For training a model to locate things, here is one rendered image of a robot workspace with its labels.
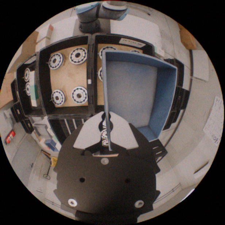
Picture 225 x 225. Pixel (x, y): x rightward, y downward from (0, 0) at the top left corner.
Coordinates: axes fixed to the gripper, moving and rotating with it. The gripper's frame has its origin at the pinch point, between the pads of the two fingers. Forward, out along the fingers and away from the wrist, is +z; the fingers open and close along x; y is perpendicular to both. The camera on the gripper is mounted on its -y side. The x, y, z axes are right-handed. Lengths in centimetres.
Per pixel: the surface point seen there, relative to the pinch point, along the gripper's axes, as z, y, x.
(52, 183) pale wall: -43, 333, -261
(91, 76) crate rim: 19.0, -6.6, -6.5
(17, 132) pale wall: 40, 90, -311
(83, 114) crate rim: 18.5, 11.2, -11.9
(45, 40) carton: 31, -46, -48
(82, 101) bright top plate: 25.4, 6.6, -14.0
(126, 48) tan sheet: 30.6, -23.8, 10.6
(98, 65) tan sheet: 29.2, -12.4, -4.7
